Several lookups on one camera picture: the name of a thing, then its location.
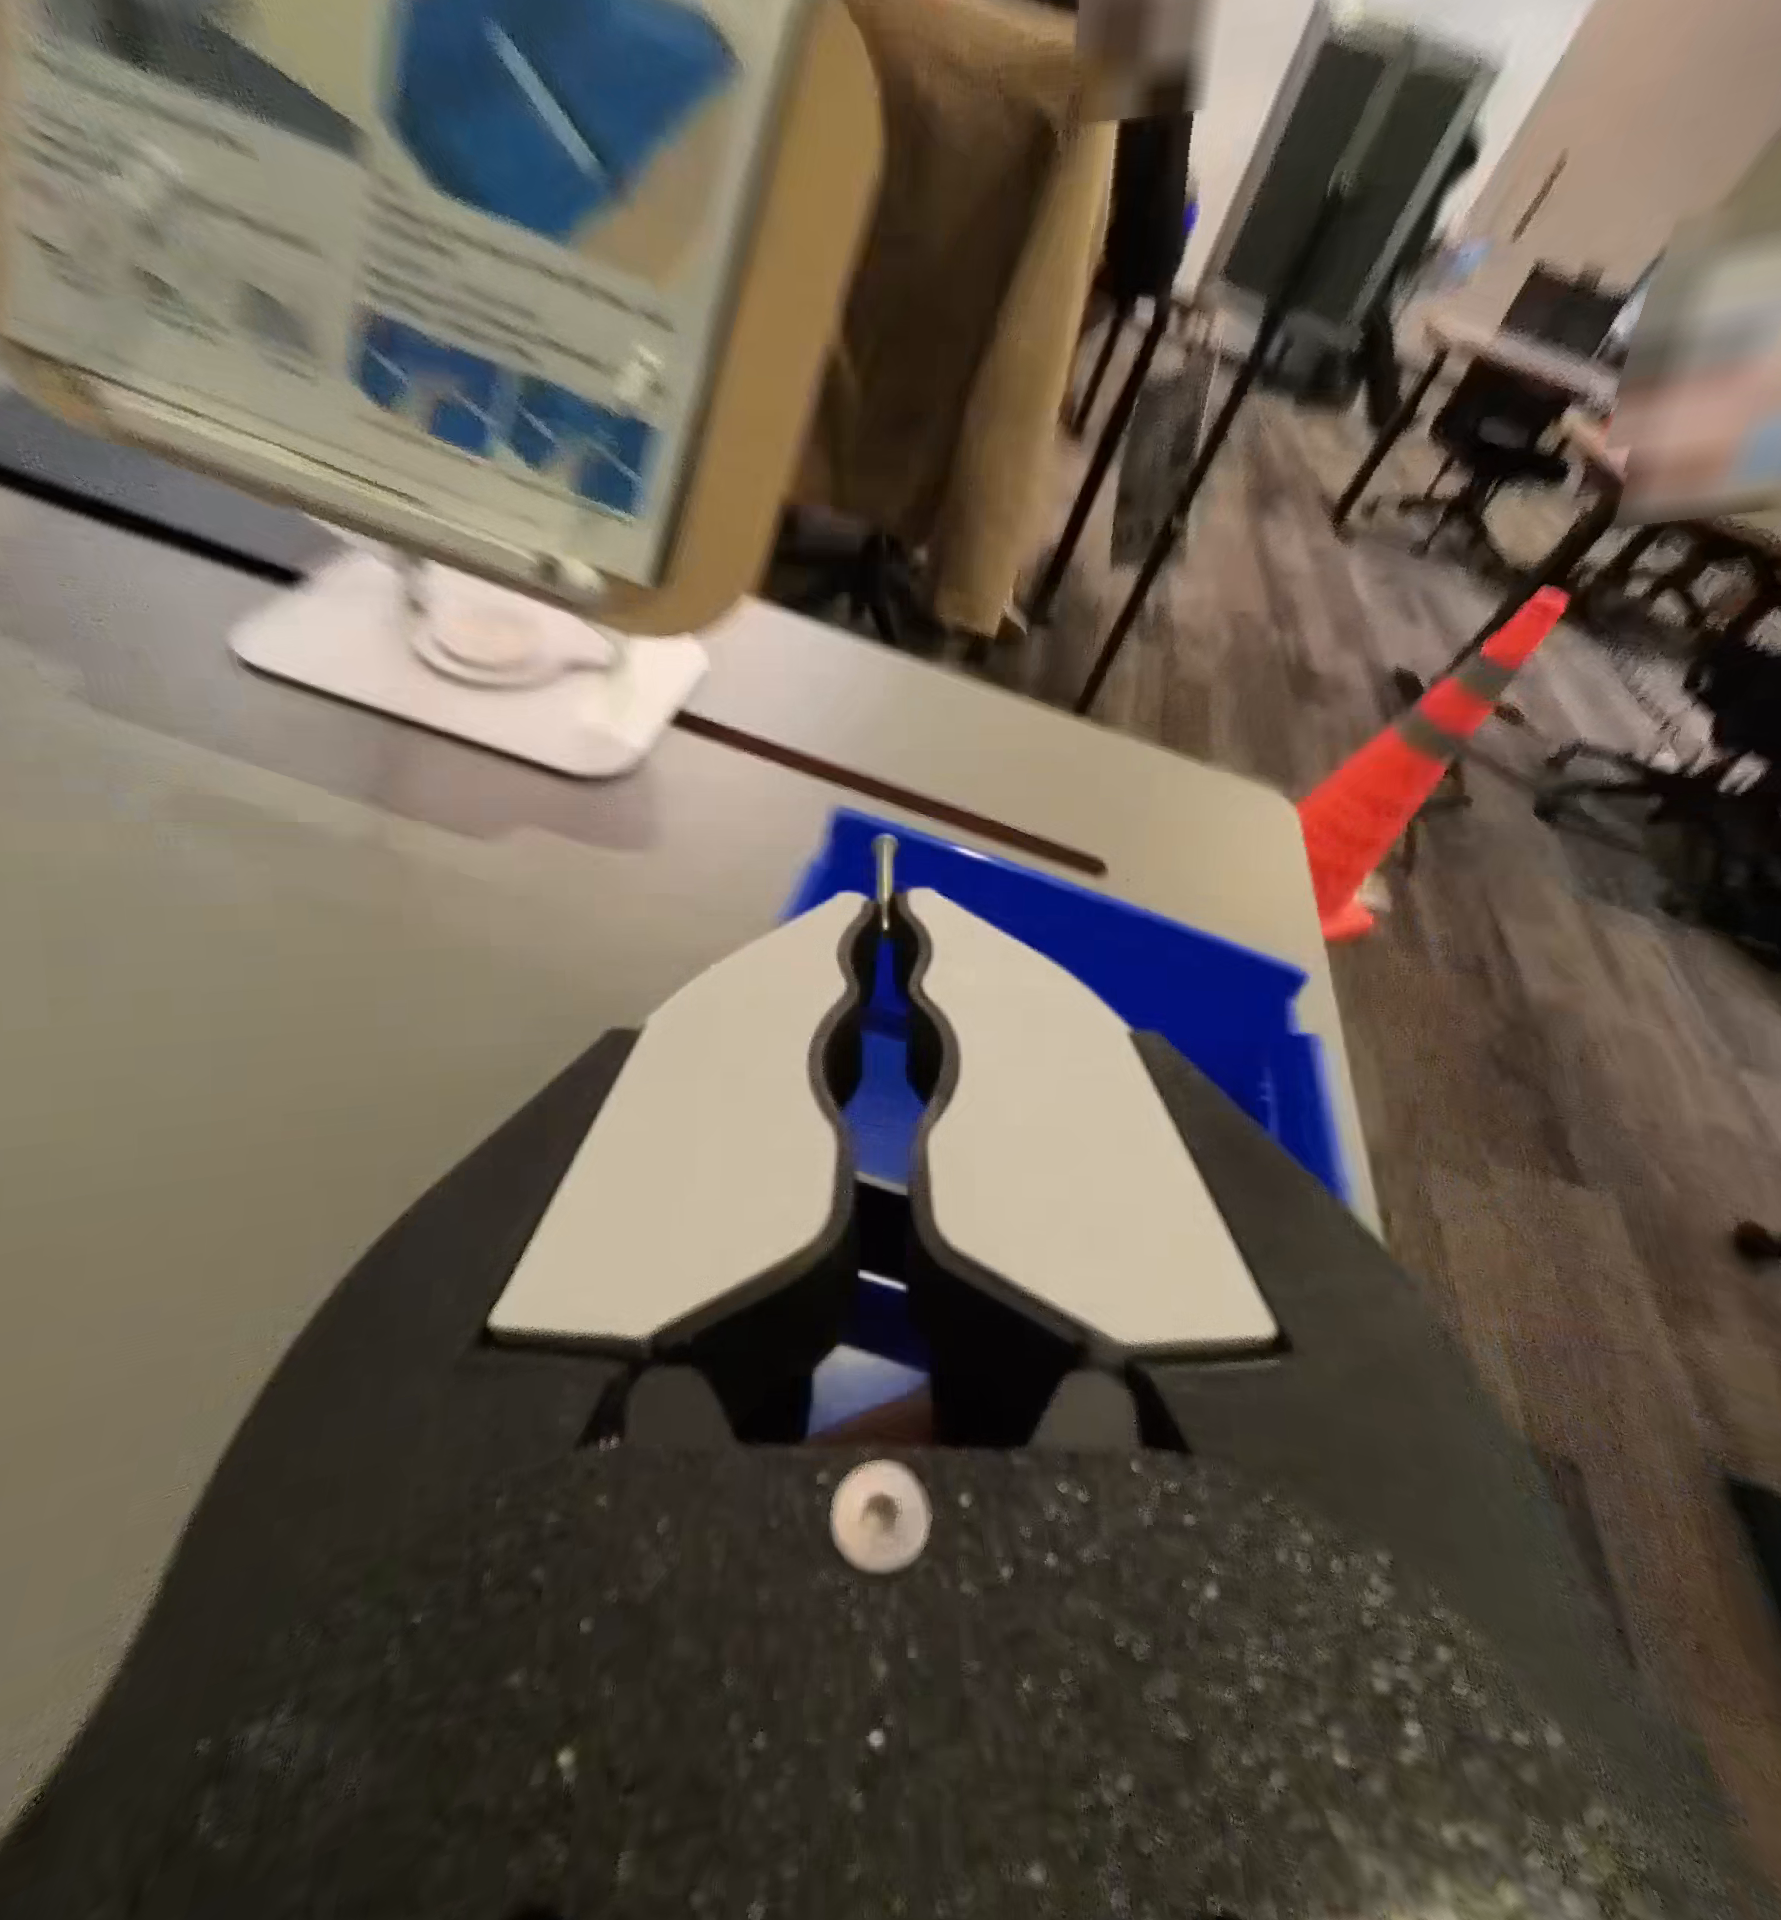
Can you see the wooden desk with monitor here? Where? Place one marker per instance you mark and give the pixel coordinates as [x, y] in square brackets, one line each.
[1580, 390]

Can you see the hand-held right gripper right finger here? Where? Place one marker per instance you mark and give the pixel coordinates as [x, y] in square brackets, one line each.
[1086, 1154]

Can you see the person in tan trousers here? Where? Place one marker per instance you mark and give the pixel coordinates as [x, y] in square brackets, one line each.
[964, 299]

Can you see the black office chair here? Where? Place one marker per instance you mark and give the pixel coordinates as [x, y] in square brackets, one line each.
[1744, 780]

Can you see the orange traffic cone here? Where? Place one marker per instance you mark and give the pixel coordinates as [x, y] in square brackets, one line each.
[1407, 766]

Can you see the display screen with white stand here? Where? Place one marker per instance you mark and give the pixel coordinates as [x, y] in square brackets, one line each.
[379, 268]

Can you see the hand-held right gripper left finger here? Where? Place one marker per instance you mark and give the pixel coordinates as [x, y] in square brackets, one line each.
[695, 1140]

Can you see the blue plastic bin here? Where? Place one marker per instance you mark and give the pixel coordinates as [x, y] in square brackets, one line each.
[1130, 961]

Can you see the black tripod stand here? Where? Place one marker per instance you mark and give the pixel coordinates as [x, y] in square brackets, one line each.
[1205, 450]

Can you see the small metal bolt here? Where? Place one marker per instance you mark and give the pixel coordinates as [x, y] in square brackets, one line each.
[885, 870]

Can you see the dark cabinet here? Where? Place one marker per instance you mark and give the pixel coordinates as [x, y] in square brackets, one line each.
[1355, 194]

